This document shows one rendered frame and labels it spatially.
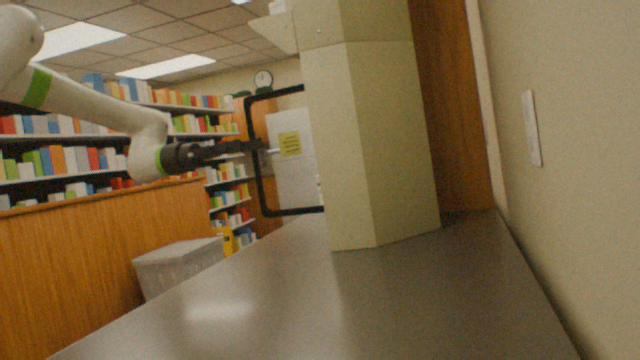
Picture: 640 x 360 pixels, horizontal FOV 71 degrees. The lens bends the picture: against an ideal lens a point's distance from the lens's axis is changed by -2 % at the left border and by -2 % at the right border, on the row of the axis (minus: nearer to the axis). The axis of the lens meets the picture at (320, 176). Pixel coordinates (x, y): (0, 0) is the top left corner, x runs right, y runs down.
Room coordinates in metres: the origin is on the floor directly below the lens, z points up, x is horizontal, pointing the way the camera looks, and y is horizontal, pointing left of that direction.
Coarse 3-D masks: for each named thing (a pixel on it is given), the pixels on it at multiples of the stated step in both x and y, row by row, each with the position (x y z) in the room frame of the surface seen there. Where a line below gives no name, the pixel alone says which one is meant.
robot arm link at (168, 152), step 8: (168, 144) 1.34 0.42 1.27; (176, 144) 1.32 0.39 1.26; (160, 152) 1.32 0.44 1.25; (168, 152) 1.30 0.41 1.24; (176, 152) 1.30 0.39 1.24; (160, 160) 1.31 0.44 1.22; (168, 160) 1.30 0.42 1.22; (176, 160) 1.30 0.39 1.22; (168, 168) 1.31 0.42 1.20; (176, 168) 1.31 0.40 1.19; (184, 168) 1.32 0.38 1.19
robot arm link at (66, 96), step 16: (64, 80) 1.22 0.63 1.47; (48, 96) 1.19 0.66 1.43; (64, 96) 1.22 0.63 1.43; (80, 96) 1.25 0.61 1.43; (96, 96) 1.28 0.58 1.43; (112, 96) 1.35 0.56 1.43; (64, 112) 1.24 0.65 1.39; (80, 112) 1.26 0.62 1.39; (96, 112) 1.28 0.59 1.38; (112, 112) 1.31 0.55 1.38; (128, 112) 1.34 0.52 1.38; (144, 112) 1.38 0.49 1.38; (160, 112) 1.43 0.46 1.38; (112, 128) 1.34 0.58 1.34; (128, 128) 1.35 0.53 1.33; (144, 128) 1.37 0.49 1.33; (160, 128) 1.40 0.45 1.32
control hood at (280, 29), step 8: (272, 16) 1.09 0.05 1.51; (280, 16) 1.08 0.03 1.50; (288, 16) 1.07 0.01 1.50; (256, 24) 1.10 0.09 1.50; (264, 24) 1.09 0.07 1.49; (272, 24) 1.09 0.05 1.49; (280, 24) 1.08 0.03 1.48; (288, 24) 1.08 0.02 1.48; (264, 32) 1.09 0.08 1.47; (272, 32) 1.09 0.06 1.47; (280, 32) 1.08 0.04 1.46; (288, 32) 1.08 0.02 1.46; (272, 40) 1.09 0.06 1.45; (280, 40) 1.08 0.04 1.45; (288, 40) 1.08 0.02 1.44; (296, 40) 1.07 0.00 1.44; (288, 48) 1.08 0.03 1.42; (296, 48) 1.07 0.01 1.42; (296, 56) 1.11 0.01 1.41
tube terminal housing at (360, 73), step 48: (336, 0) 1.04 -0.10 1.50; (384, 0) 1.10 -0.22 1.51; (336, 48) 1.05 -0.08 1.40; (384, 48) 1.09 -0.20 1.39; (336, 96) 1.05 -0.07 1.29; (384, 96) 1.08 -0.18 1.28; (336, 144) 1.06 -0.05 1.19; (384, 144) 1.07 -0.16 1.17; (336, 192) 1.06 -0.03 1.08; (384, 192) 1.06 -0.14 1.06; (432, 192) 1.13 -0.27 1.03; (336, 240) 1.07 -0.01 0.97; (384, 240) 1.05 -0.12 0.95
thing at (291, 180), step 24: (288, 96) 1.43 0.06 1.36; (264, 120) 1.47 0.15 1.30; (288, 120) 1.43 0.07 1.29; (264, 144) 1.47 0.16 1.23; (288, 144) 1.44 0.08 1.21; (312, 144) 1.41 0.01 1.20; (264, 168) 1.48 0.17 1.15; (288, 168) 1.45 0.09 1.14; (312, 168) 1.41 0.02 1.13; (264, 192) 1.49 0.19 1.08; (288, 192) 1.45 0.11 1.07; (312, 192) 1.42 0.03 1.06
